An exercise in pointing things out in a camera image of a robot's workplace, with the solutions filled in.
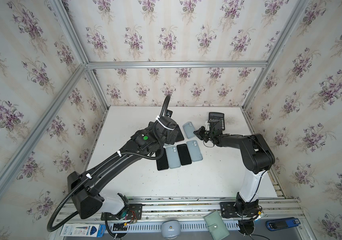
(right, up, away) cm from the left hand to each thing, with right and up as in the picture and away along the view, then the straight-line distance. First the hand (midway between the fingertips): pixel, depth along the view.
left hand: (165, 127), depth 74 cm
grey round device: (+3, -42, -12) cm, 44 cm away
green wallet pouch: (+24, -46, -5) cm, 52 cm away
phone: (-2, -23, +18) cm, 29 cm away
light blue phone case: (+4, -20, +19) cm, 28 cm away
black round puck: (+40, -49, -2) cm, 64 cm away
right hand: (+18, -5, +25) cm, 31 cm away
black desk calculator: (+40, +7, +38) cm, 55 cm away
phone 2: (+11, -18, +19) cm, 29 cm away
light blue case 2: (+18, -17, +22) cm, 33 cm away
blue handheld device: (+54, -44, -7) cm, 70 cm away
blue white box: (-38, -47, -6) cm, 61 cm away
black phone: (+8, -7, +29) cm, 31 cm away
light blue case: (+16, -3, +30) cm, 34 cm away
